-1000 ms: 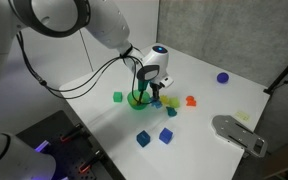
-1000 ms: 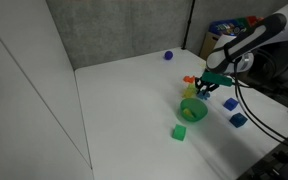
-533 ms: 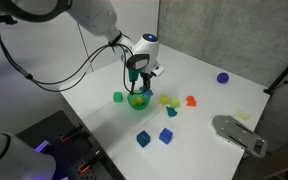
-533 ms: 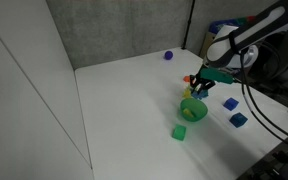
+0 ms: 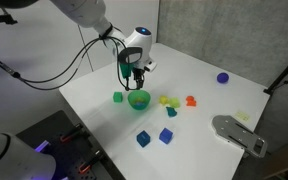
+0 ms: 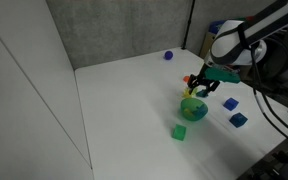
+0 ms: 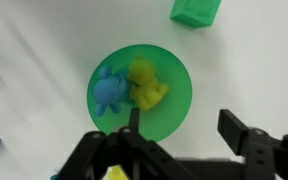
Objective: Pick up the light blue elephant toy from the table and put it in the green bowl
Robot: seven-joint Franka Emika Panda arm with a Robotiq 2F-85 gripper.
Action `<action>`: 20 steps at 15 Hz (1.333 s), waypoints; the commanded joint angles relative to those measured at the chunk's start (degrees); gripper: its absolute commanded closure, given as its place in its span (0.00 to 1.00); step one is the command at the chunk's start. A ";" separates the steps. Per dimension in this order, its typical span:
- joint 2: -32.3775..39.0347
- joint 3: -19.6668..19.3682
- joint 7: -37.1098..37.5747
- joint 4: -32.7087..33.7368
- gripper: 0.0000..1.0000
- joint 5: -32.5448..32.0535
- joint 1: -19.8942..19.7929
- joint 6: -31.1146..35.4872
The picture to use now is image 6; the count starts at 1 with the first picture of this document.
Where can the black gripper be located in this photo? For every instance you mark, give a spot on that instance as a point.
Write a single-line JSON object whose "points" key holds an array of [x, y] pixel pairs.
{"points": [[204, 79]]}

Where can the light blue elephant toy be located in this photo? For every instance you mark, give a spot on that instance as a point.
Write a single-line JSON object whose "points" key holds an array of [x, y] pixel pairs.
{"points": [[200, 110]]}

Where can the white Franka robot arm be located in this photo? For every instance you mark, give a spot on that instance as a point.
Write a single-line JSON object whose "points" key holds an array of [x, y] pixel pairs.
{"points": [[232, 46]]}

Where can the teal toy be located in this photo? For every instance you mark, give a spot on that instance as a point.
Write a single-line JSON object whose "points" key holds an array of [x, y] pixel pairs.
{"points": [[201, 94]]}

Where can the orange toy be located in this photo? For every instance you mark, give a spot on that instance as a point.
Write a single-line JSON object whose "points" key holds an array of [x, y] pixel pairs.
{"points": [[186, 78]]}

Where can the green plastic bowl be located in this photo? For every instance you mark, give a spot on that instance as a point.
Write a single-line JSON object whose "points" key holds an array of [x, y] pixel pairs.
{"points": [[193, 110]]}

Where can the yellow toy inside bowl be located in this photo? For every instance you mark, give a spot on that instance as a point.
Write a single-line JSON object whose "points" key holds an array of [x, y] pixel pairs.
{"points": [[188, 113]]}

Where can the bright blue cube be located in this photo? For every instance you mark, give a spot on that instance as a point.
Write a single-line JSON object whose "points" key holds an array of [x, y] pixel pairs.
{"points": [[231, 104]]}

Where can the brown cardboard box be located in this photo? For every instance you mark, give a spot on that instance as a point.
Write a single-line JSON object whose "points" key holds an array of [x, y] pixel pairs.
{"points": [[204, 45]]}

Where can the purple ball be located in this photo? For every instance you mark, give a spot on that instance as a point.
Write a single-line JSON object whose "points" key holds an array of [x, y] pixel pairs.
{"points": [[168, 55]]}

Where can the dark blue cube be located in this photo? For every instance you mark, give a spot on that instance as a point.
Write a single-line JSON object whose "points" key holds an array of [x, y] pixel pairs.
{"points": [[238, 120]]}

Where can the green cube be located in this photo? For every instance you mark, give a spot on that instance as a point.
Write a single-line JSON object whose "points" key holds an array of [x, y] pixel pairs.
{"points": [[179, 132]]}

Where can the blue object behind box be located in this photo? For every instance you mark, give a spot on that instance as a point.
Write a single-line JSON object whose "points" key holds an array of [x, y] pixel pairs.
{"points": [[214, 26]]}

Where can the black tripod pole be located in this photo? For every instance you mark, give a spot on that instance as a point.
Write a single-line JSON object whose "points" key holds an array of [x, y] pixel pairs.
{"points": [[188, 25]]}

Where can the black office chair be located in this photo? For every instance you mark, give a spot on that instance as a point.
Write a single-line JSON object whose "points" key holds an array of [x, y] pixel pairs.
{"points": [[284, 60]]}

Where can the black perforated base board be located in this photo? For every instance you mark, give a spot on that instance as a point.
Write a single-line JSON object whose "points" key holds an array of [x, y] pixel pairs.
{"points": [[280, 160]]}

